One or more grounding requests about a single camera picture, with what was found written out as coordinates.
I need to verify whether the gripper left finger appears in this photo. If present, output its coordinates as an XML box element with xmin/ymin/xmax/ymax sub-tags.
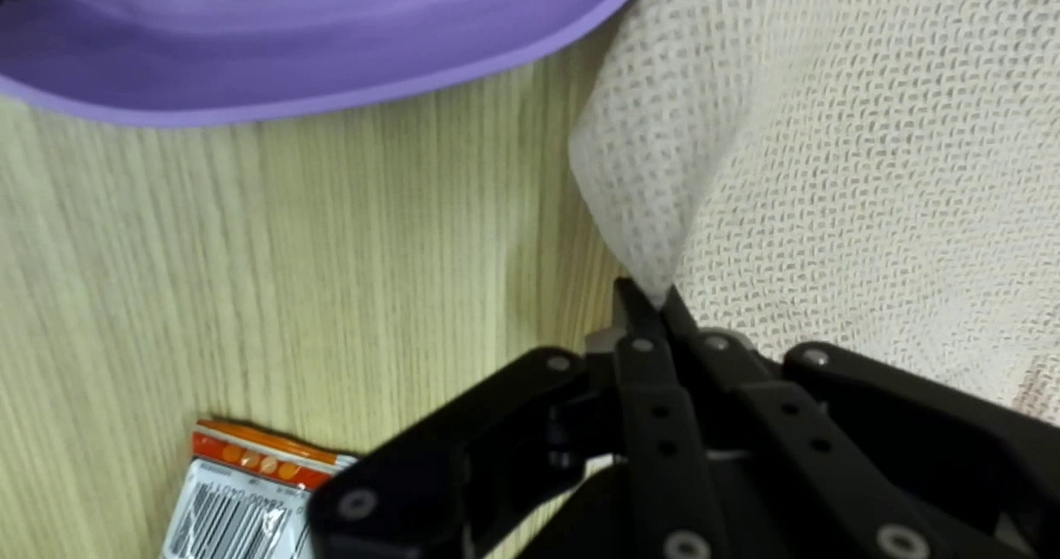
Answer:
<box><xmin>306</xmin><ymin>277</ymin><xmax>731</xmax><ymax>559</ymax></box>

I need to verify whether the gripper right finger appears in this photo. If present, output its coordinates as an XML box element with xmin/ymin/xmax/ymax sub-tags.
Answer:
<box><xmin>662</xmin><ymin>287</ymin><xmax>1060</xmax><ymax>559</ymax></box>

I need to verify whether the white woven cloth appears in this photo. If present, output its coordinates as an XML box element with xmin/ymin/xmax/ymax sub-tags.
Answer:
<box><xmin>568</xmin><ymin>0</ymin><xmax>1060</xmax><ymax>426</ymax></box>

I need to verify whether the orange and white snack packet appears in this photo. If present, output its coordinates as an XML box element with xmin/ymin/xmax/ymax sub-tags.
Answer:
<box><xmin>160</xmin><ymin>419</ymin><xmax>362</xmax><ymax>559</ymax></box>

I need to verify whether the purple plastic bowl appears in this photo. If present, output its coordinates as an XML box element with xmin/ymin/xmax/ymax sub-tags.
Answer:
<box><xmin>0</xmin><ymin>0</ymin><xmax>663</xmax><ymax>128</ymax></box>

